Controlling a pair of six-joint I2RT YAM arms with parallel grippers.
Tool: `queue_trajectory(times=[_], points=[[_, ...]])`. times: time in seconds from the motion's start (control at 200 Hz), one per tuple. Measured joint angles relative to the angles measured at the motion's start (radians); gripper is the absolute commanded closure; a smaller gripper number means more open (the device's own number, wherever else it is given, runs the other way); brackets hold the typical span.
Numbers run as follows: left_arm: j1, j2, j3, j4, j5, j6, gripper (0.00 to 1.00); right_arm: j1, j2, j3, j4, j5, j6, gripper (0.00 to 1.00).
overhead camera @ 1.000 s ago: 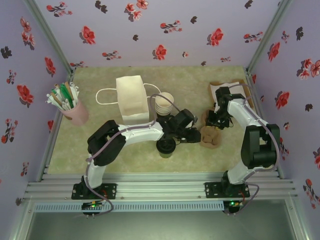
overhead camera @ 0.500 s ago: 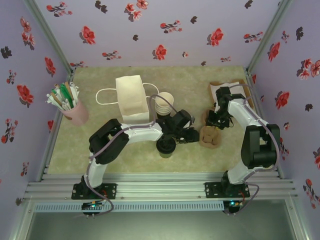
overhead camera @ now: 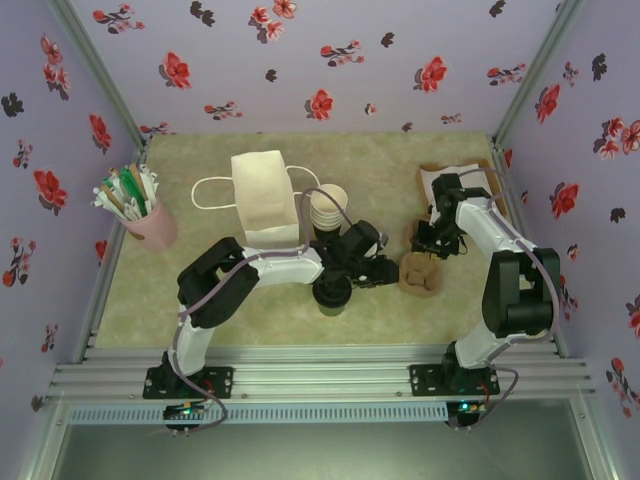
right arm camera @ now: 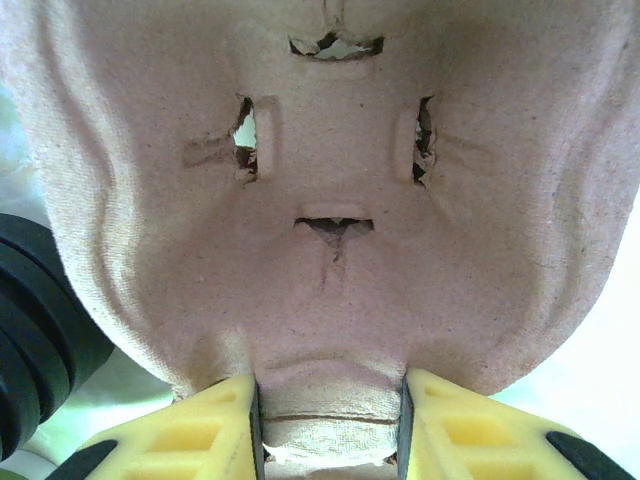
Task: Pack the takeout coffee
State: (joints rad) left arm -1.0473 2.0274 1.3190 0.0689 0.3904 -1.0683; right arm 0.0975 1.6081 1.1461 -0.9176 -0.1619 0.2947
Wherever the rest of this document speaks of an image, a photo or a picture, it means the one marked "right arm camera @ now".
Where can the brown pulp cup carrier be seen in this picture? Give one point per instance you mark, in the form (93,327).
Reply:
(340,175)

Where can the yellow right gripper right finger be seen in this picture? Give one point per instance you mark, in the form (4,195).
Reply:
(475,435)

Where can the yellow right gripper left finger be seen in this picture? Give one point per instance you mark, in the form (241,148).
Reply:
(190,430)

